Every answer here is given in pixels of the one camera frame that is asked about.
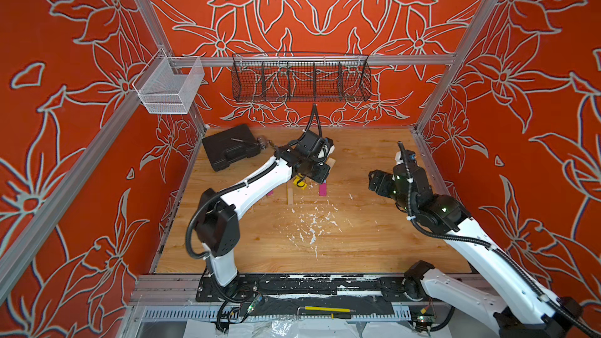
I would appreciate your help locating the black plastic tool case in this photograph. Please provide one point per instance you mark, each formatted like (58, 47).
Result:
(230, 146)

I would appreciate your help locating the metal ball valve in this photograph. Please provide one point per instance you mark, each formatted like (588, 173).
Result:
(263, 142)

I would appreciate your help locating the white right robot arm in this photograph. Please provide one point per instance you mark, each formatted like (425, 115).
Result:
(520, 306)

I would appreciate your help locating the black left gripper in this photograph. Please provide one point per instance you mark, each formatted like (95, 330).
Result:
(322, 175)

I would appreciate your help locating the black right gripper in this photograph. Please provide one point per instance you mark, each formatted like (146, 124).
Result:
(389, 179)

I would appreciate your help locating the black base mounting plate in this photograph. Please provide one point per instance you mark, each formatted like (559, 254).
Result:
(390, 287)

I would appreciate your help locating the natural wooden block angled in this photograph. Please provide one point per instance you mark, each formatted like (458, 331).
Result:
(290, 195)

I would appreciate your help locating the white wire basket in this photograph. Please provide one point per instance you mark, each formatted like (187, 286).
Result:
(168, 84)

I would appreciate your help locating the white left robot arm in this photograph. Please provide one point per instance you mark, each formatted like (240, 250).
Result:
(214, 230)

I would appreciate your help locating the yellow block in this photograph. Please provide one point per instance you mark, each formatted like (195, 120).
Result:
(300, 183)

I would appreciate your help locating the black wire basket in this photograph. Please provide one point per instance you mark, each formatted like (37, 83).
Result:
(295, 77)

